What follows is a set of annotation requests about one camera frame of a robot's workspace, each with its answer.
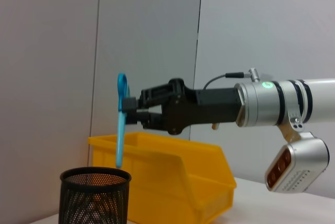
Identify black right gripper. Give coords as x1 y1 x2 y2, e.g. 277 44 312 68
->
122 78 244 136

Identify blue scissors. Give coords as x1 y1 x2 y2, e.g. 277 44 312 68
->
116 73 131 169

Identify black mesh pen holder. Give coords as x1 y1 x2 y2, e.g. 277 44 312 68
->
59 166 131 224

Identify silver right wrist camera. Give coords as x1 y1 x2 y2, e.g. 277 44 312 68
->
264 118 330 194

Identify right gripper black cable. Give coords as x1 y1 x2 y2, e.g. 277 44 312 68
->
203 68 260 91

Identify yellow plastic bin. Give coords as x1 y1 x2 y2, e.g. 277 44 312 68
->
88 131 238 224

